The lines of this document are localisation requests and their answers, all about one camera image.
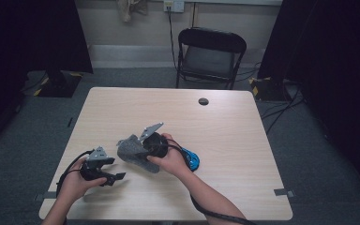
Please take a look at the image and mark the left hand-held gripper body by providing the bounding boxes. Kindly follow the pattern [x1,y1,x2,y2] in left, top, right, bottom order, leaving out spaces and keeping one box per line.
[80,145,116,183]

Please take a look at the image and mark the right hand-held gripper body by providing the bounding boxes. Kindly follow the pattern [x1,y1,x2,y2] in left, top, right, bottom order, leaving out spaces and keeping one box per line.
[138,122,170,159]

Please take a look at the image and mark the grey fluffy cloth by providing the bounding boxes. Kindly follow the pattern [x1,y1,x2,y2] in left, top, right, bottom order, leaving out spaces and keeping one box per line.
[115,133,161,174]

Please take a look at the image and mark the blue and black toy car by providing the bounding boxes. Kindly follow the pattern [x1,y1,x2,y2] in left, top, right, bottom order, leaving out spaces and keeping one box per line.
[181,146,202,173]

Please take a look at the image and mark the person's right hand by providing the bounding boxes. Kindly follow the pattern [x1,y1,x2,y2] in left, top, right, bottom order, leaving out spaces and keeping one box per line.
[146,132,191,178]

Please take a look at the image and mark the person's left hand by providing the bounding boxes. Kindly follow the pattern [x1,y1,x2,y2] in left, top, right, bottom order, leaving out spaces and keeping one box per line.
[56,156,108,203]

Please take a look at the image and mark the grey tape strip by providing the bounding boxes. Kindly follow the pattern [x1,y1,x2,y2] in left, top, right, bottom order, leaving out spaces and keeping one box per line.
[273,187,295,199]
[34,190,60,202]

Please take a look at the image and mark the black folding chair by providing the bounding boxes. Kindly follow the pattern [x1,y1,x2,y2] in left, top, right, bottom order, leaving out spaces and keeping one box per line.
[175,26,248,91]

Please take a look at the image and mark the black stand base yellow tape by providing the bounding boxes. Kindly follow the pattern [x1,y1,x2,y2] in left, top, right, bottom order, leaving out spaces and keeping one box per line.
[248,76,293,102]

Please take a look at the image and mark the beige hanging cloth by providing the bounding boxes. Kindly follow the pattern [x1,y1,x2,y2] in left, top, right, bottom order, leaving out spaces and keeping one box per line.
[115,0,149,23]

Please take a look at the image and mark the black curtain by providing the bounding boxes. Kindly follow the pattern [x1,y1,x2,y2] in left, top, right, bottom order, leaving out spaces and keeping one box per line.
[0,0,94,158]
[257,0,360,201]

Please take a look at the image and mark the left hand-held gripper black cable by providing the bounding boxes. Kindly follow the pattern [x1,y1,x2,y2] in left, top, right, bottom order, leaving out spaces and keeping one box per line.
[55,149,96,199]

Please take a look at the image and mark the hand-held gripper black cable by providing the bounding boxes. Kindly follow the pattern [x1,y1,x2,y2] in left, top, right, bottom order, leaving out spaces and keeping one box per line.
[55,149,96,199]
[158,138,258,225]

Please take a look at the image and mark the right hand-held gripper black cable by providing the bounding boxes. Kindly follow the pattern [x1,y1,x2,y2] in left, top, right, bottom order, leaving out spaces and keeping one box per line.
[158,138,258,225]

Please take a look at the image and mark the black power cable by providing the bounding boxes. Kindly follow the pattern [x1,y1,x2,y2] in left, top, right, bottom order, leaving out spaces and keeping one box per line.
[167,7,180,71]

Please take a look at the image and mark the black floor cables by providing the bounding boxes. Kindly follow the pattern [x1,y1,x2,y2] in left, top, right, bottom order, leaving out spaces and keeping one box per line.
[234,60,306,135]

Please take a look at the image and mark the thin brown wall cable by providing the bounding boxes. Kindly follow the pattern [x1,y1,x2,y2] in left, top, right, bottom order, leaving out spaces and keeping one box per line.
[190,2,199,28]

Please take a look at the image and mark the white wall socket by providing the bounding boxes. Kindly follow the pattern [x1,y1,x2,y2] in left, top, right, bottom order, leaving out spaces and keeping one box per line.
[163,0,186,13]

